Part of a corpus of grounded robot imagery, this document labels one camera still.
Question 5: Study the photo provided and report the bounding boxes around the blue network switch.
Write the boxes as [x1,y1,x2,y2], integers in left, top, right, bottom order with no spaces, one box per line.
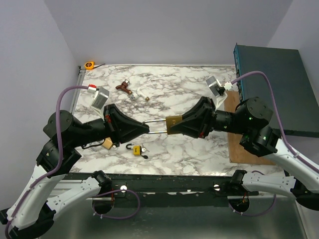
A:
[233,45,319,138]

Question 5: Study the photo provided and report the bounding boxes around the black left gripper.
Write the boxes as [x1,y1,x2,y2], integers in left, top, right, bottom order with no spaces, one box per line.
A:
[73,104,154,147]

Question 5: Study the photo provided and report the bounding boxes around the black front rail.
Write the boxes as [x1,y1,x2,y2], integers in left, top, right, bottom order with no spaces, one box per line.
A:
[59,173,260,209]

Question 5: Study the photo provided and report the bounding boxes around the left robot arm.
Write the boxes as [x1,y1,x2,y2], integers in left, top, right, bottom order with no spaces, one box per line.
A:
[0,104,150,239]

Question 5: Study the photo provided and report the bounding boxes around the brown plastic tap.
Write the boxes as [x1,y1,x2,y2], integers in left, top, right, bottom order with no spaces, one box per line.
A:
[115,79,132,95]

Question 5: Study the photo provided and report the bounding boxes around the small brass padlock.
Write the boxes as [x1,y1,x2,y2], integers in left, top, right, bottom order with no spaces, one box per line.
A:
[95,137,116,150]

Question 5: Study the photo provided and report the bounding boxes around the keys of yellow padlock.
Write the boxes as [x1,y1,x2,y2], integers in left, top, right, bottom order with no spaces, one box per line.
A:
[141,144,149,152]

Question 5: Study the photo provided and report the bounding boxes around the orange tape measure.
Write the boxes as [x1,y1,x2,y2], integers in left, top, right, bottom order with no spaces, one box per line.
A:
[84,61,105,71]

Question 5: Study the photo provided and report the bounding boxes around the yellow black padlock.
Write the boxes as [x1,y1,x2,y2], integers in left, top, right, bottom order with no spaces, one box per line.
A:
[126,143,149,159]

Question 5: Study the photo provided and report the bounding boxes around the long-shackle brass padlock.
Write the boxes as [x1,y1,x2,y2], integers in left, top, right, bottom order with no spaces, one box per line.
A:
[143,115,182,135]

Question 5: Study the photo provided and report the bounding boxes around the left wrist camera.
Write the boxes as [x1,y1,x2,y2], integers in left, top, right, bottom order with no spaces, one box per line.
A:
[90,88,110,119]

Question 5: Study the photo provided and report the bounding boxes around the wooden board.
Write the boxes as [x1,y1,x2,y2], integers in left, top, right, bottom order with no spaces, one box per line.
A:
[224,91,275,166]

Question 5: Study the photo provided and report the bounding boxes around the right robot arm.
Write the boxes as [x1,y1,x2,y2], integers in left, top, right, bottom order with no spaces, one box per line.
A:
[170,97,319,211]

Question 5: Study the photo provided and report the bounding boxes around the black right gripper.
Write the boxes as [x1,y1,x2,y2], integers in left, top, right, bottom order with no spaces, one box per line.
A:
[166,97,245,139]

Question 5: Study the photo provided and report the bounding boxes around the white plastic tap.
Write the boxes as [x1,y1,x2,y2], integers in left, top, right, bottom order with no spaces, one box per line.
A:
[129,88,150,102]

